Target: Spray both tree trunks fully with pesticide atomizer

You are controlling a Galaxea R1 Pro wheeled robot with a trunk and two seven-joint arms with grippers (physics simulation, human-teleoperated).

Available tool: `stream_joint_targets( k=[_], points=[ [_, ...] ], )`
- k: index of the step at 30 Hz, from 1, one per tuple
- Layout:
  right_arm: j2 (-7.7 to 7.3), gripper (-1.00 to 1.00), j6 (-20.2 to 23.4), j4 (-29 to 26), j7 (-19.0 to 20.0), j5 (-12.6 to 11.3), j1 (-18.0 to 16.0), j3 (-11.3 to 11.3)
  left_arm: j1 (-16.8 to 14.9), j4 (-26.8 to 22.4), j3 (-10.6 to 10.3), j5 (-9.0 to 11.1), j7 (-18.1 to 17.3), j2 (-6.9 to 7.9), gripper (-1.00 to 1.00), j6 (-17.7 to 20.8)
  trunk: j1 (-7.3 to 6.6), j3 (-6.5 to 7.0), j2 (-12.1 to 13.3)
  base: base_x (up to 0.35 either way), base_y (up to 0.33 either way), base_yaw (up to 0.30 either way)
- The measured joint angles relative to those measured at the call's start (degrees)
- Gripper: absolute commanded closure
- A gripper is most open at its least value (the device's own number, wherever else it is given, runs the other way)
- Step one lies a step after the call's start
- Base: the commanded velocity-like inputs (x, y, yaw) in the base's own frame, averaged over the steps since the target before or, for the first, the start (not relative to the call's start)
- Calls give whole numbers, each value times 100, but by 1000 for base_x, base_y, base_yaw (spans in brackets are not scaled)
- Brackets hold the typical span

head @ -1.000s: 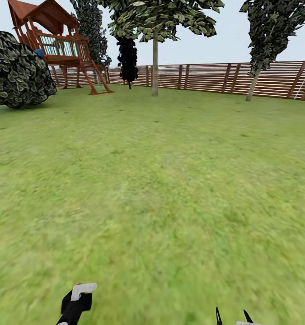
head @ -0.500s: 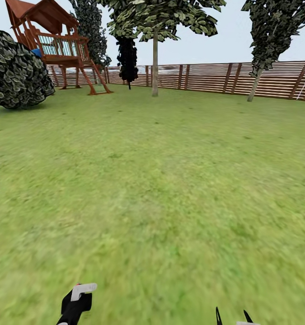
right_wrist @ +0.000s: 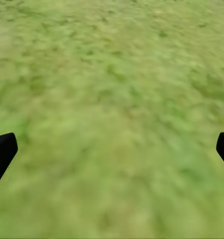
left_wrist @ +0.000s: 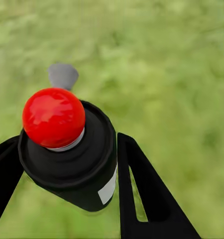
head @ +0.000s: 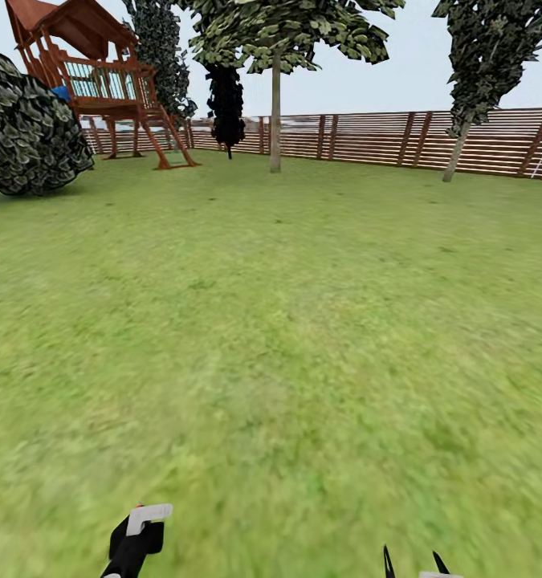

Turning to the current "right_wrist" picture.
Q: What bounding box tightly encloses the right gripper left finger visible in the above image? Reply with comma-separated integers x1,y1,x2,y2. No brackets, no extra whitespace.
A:
0,132,18,179

